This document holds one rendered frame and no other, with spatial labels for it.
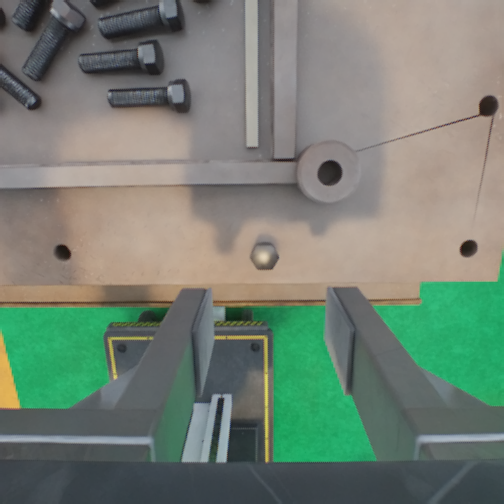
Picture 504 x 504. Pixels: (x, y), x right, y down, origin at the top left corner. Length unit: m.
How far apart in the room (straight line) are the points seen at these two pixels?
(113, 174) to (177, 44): 0.09
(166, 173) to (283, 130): 0.08
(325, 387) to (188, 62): 1.88
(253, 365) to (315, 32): 1.39
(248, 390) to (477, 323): 1.20
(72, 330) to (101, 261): 1.77
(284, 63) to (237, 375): 1.42
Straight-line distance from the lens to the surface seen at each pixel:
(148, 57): 0.25
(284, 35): 0.25
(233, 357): 1.53
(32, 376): 2.31
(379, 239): 0.28
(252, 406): 1.66
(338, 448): 2.31
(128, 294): 0.44
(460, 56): 0.30
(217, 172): 0.24
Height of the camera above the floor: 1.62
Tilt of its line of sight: 75 degrees down
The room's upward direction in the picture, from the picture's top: 177 degrees counter-clockwise
